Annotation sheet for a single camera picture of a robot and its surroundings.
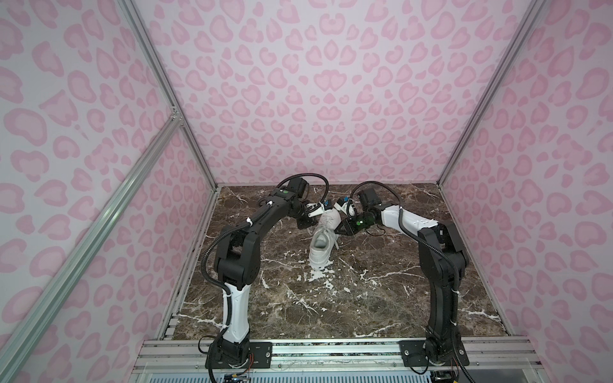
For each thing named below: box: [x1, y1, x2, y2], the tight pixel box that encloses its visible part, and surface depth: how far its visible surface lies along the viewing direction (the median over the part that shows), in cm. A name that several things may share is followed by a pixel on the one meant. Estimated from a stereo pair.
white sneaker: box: [308, 208, 341, 269], surface depth 93 cm
